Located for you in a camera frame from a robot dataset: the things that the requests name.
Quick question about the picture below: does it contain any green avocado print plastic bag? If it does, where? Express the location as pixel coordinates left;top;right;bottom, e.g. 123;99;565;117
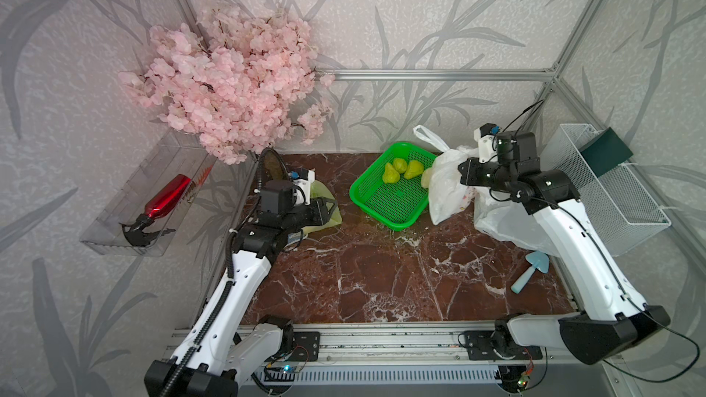
303;180;343;237

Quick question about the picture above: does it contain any patterned white plastic bag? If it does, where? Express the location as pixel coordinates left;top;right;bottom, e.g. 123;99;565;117
413;125;479;225

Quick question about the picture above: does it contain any green pear top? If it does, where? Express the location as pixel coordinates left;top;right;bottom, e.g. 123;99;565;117
404;160;426;180

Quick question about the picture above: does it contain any white pear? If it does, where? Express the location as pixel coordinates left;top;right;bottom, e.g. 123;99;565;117
420;168;433;189

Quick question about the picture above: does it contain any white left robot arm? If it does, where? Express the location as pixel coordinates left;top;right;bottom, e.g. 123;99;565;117
145;180;338;396

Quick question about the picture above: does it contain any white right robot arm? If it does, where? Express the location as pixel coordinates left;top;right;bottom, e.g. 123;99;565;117
458;123;671;365

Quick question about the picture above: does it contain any dark green card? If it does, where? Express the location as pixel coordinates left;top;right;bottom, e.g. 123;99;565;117
579;128;634;178

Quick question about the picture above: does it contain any red black hair brush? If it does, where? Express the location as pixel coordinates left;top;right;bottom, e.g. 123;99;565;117
121;165;213;248

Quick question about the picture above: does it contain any green pear front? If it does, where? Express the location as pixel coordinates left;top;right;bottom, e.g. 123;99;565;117
393;158;408;174

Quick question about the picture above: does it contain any green plastic perforated basket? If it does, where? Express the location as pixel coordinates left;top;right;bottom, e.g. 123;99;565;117
349;142;437;231

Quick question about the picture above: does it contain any green pear with stem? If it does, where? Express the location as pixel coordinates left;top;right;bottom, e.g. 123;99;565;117
382;163;400;184

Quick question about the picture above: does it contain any pink cherry blossom tree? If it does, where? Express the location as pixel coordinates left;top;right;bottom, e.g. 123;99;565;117
118;0;335;165

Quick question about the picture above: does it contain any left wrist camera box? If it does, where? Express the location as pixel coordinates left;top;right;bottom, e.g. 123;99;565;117
290;168;315;205

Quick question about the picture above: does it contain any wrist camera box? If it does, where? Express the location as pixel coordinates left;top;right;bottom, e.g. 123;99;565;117
290;168;315;205
474;123;500;163

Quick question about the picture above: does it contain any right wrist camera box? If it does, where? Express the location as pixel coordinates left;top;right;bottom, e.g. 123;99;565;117
474;123;500;163

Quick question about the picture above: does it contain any white wire mesh basket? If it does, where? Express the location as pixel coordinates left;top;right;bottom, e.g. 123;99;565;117
540;123;672;257

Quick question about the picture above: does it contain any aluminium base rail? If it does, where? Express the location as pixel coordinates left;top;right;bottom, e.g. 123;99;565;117
170;319;624;368

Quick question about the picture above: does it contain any clear acrylic wall shelf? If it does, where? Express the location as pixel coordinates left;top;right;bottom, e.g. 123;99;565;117
80;130;216;257

